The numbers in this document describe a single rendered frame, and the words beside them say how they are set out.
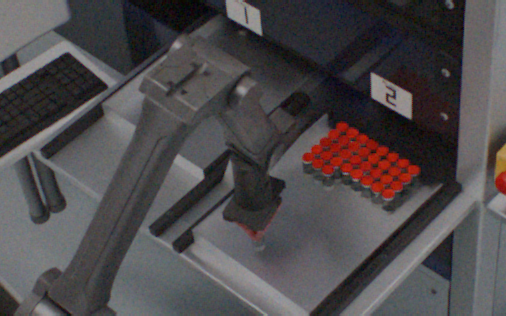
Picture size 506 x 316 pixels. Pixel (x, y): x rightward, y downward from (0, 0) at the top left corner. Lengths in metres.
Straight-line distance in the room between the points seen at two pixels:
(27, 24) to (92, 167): 0.45
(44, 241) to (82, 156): 1.06
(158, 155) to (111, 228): 0.12
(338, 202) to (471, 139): 0.26
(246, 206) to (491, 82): 0.42
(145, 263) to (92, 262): 1.70
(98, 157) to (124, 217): 0.80
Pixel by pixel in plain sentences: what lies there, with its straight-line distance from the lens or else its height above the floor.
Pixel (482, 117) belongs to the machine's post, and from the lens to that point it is 1.98.
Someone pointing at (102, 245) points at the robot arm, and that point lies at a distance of 1.49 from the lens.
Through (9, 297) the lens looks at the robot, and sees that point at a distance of 1.90.
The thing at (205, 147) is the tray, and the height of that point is 0.88.
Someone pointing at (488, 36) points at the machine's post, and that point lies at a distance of 1.86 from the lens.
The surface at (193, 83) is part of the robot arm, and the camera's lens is 1.41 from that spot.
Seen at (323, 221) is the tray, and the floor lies 0.88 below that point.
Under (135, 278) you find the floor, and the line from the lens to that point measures 3.18.
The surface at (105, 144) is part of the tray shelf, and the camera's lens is 2.28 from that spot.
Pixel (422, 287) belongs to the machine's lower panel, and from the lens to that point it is 2.45.
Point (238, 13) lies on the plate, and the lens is 2.28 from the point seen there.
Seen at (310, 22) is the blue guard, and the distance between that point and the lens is 2.14.
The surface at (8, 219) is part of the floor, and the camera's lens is 3.39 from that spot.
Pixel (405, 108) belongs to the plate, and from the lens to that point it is 2.09.
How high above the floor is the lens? 2.53
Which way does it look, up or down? 49 degrees down
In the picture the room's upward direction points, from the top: 8 degrees counter-clockwise
